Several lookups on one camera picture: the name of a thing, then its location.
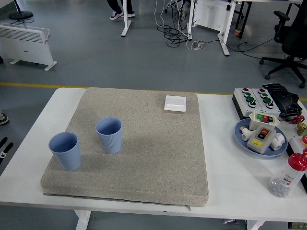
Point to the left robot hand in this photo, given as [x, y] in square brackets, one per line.
[3, 150]

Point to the blue ribbed cup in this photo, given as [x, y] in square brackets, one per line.
[111, 143]
[69, 158]

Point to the person's shoe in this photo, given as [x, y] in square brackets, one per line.
[3, 118]

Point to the white table leg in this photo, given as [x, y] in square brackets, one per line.
[255, 225]
[82, 220]

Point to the white panel heater on feet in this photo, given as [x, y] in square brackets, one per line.
[26, 45]

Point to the black round stand base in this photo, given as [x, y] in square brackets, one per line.
[21, 14]

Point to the grey-brown mat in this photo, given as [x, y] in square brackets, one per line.
[148, 153]

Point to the white desk leg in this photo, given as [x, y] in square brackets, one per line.
[190, 21]
[225, 36]
[126, 24]

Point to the person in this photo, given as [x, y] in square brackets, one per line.
[117, 14]

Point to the blue plate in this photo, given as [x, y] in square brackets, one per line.
[239, 141]

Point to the white pipe tee fitting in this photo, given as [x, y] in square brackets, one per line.
[245, 134]

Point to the white button control box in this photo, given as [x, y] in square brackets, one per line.
[244, 105]
[272, 109]

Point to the white panel heater under desk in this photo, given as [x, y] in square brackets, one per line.
[211, 14]

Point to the small tin can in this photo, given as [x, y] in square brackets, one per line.
[238, 32]

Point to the white pipe coupling fitting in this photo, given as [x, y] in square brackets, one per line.
[278, 142]

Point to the clear bottle red cap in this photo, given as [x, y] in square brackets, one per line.
[285, 179]

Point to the black foot pedal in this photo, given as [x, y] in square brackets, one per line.
[285, 98]

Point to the emergency stop button box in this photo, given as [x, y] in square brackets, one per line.
[296, 143]

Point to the green crate under table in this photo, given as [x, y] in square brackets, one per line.
[297, 226]

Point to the black office chair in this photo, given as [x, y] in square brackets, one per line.
[295, 40]

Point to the white wall switch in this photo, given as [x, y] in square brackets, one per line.
[175, 103]

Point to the grey push-button switch box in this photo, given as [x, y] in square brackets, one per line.
[259, 141]

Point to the cream switch box coloured buttons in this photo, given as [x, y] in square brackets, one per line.
[257, 122]

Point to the black desk frame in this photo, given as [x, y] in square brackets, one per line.
[239, 19]

